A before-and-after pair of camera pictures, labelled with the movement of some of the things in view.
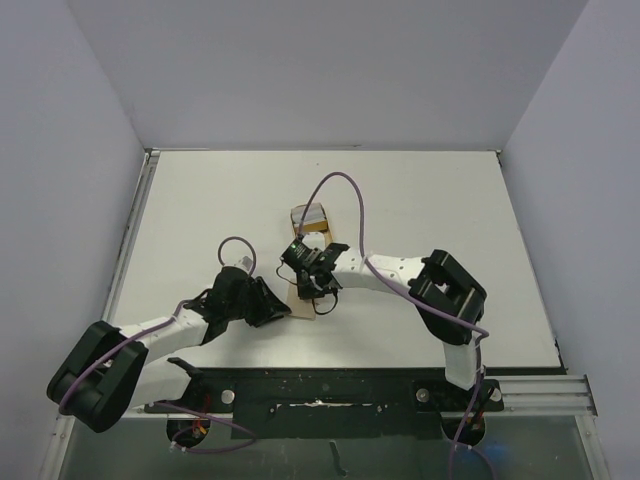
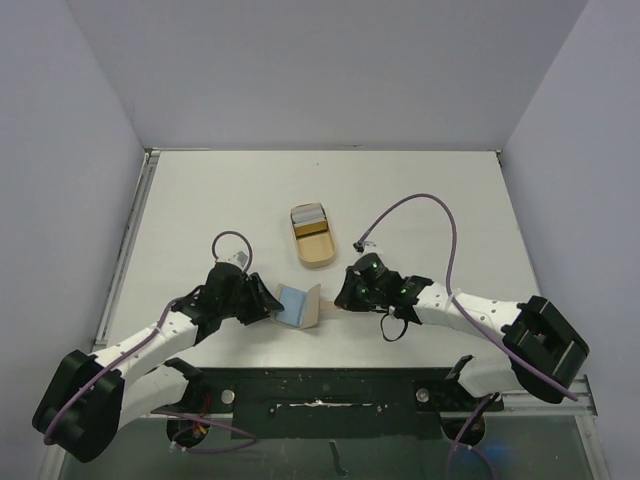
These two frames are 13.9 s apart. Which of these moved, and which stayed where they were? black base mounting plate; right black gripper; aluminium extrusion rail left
Moved: right black gripper
Stayed: aluminium extrusion rail left; black base mounting plate
